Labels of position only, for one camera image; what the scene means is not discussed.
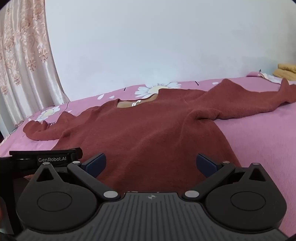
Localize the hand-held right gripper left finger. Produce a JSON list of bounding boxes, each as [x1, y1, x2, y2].
[[32, 153, 121, 201]]

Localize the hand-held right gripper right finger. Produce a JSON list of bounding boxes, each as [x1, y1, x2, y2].
[[183, 153, 270, 201]]

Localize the rust red knit sweater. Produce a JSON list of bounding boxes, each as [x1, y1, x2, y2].
[[23, 79, 296, 193]]

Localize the pink floral bed sheet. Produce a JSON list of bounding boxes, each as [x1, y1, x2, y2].
[[0, 75, 296, 239]]

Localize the beige floral curtain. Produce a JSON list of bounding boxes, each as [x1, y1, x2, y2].
[[0, 0, 70, 138]]

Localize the white cloth with dark trim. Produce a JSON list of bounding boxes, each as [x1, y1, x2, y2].
[[258, 69, 284, 83]]

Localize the yellow folded cloth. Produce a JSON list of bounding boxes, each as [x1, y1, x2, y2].
[[272, 63, 296, 81]]

